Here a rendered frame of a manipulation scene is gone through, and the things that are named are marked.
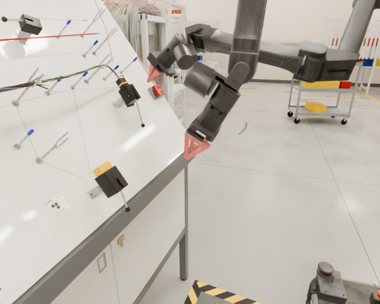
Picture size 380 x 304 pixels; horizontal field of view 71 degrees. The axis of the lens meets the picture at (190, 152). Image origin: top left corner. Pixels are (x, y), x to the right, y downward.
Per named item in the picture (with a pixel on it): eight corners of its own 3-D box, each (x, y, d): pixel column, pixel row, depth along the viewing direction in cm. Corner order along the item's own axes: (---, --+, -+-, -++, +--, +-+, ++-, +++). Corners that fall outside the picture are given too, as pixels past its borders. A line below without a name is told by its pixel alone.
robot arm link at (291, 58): (320, 73, 80) (330, 42, 71) (313, 87, 78) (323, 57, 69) (198, 43, 97) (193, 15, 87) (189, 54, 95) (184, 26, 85)
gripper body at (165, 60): (165, 77, 92) (178, 61, 88) (146, 55, 92) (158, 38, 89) (174, 76, 98) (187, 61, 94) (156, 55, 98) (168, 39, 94)
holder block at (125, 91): (126, 105, 91) (134, 99, 89) (117, 91, 91) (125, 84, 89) (134, 103, 95) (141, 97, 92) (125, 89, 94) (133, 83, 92)
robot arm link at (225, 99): (242, 93, 58) (244, 88, 63) (215, 76, 58) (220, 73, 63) (225, 119, 61) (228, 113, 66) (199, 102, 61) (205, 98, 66)
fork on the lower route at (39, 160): (42, 165, 65) (72, 139, 58) (34, 163, 64) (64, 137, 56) (43, 158, 66) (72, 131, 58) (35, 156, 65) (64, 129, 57)
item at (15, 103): (21, 105, 67) (47, 73, 60) (14, 107, 66) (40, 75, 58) (15, 99, 67) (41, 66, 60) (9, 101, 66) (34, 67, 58)
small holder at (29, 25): (-8, 23, 71) (2, 4, 67) (28, 33, 79) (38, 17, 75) (-4, 37, 70) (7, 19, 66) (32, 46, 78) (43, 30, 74)
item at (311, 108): (335, 117, 479) (348, 53, 436) (347, 125, 433) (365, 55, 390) (278, 116, 486) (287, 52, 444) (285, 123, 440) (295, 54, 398)
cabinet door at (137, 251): (186, 227, 140) (186, 159, 125) (123, 320, 94) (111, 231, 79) (181, 225, 141) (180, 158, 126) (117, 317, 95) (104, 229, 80)
